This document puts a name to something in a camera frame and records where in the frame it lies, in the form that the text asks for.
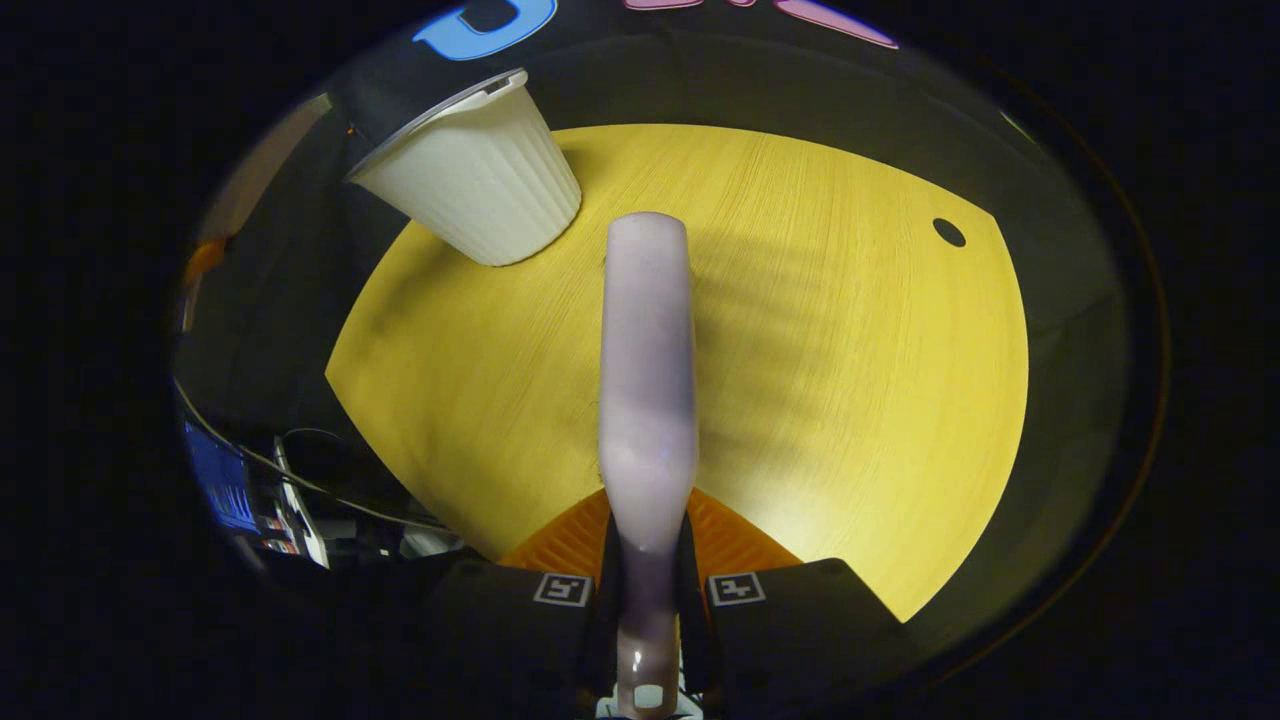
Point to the small purple broom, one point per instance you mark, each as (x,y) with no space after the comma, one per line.
(648,380)

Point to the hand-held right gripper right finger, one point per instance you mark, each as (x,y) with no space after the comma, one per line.
(790,620)

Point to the blue lit object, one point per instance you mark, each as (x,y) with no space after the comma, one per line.
(222,480)

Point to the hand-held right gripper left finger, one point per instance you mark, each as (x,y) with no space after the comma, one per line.
(500,630)

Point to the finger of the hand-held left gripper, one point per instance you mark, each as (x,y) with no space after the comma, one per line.
(205,262)

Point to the white device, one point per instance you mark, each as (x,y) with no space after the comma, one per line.
(302,510)

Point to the white ribbed garbage bin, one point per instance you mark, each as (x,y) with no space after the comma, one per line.
(480,180)

